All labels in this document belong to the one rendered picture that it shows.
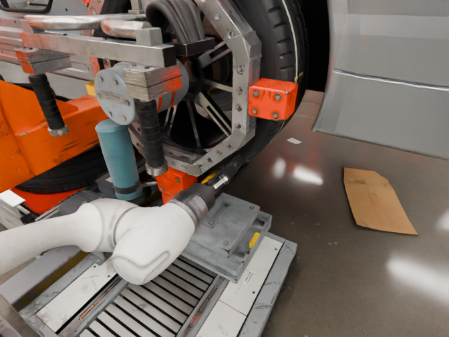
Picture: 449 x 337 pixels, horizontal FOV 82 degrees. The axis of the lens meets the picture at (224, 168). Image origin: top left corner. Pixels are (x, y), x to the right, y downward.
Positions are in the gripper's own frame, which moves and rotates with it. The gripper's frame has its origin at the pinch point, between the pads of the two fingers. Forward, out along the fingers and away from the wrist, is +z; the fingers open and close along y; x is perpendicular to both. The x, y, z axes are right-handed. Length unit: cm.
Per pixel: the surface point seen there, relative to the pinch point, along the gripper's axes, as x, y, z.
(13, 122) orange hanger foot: 52, -42, -25
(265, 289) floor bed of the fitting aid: -49, -29, 2
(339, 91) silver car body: 0.0, 31.2, 9.5
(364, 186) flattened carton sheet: -73, -15, 104
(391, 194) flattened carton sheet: -84, -5, 104
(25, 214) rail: 32, -75, -32
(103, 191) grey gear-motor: 20, -56, -11
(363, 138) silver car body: -12.8, 29.8, 9.5
